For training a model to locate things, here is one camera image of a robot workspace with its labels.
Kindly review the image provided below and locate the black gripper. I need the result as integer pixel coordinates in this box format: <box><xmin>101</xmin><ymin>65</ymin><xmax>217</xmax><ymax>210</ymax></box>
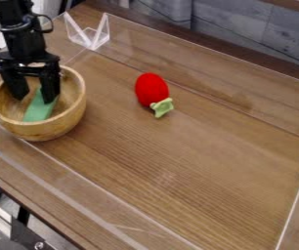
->
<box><xmin>0</xmin><ymin>18</ymin><xmax>60</xmax><ymax>104</ymax></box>

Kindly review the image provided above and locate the green rectangular stick block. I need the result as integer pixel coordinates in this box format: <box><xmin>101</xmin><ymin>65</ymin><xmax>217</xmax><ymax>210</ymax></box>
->
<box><xmin>22</xmin><ymin>88</ymin><xmax>57</xmax><ymax>122</ymax></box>

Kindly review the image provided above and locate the brown wooden bowl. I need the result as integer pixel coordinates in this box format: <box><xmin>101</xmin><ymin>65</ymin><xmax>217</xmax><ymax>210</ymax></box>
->
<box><xmin>0</xmin><ymin>65</ymin><xmax>87</xmax><ymax>142</ymax></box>

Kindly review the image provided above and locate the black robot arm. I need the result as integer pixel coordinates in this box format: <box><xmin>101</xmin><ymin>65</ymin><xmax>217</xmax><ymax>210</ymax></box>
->
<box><xmin>0</xmin><ymin>0</ymin><xmax>60</xmax><ymax>104</ymax></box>

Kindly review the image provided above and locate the red plush strawberry toy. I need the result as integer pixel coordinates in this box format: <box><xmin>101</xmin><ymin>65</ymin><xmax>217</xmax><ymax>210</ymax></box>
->
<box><xmin>135</xmin><ymin>72</ymin><xmax>173</xmax><ymax>118</ymax></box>

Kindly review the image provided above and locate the black table leg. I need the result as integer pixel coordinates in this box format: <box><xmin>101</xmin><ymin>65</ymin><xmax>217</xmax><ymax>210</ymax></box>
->
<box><xmin>17</xmin><ymin>207</ymin><xmax>29</xmax><ymax>226</ymax></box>

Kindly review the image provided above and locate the clear acrylic corner bracket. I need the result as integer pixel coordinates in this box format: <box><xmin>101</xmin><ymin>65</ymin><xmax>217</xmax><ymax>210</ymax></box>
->
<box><xmin>64</xmin><ymin>13</ymin><xmax>111</xmax><ymax>51</ymax></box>

